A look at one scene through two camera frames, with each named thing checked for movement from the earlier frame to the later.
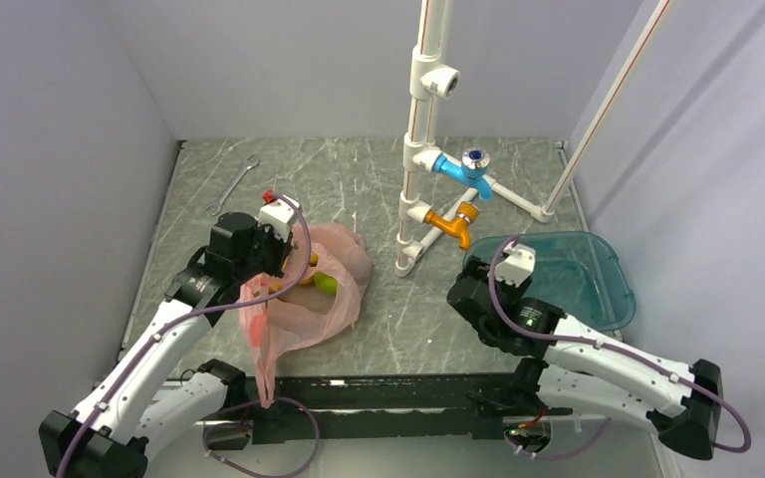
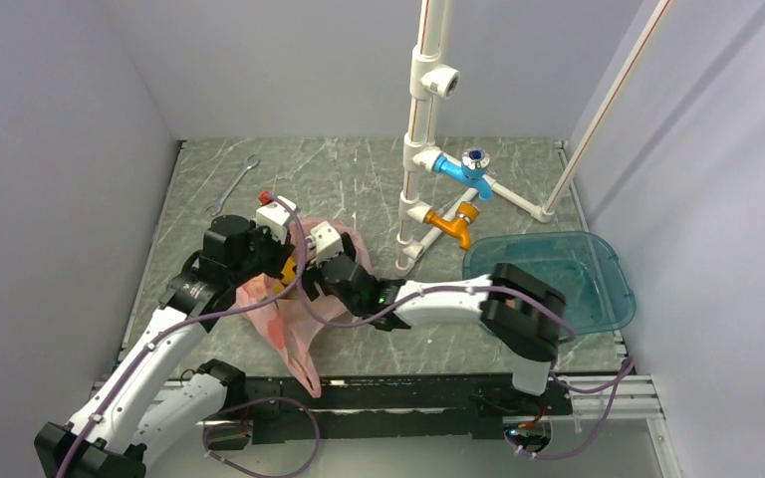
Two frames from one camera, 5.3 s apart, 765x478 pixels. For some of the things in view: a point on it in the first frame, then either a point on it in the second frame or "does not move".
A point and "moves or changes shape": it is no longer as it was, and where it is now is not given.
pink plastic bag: x=310 y=305 moves or changes shape
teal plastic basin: x=585 y=275 does not move
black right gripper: x=476 y=267 to x=315 y=273
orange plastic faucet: x=457 y=226 does not move
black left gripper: x=282 y=248 does not move
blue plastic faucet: x=471 y=170 does not move
